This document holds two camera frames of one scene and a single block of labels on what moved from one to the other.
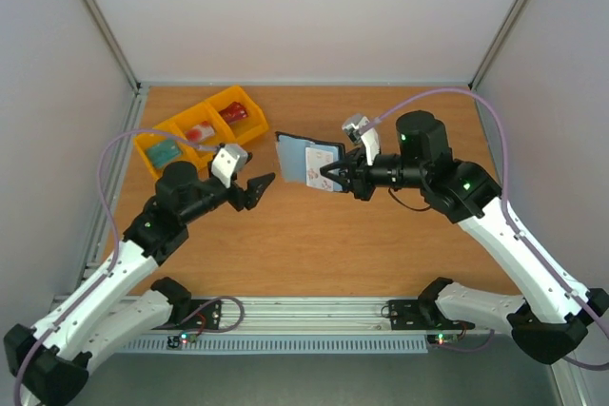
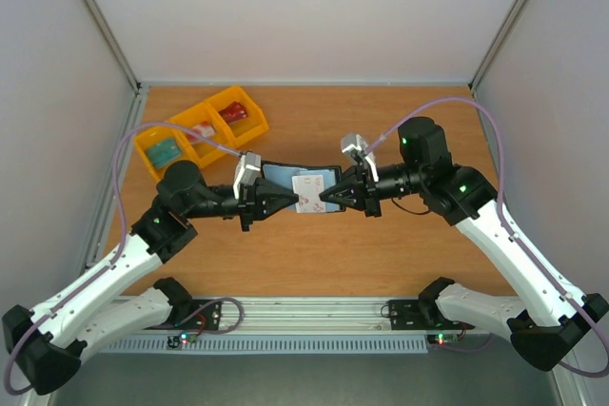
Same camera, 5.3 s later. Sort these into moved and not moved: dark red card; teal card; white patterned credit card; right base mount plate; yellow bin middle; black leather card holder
Moved: white patterned credit card; black leather card holder
Not moved: teal card; yellow bin middle; dark red card; right base mount plate
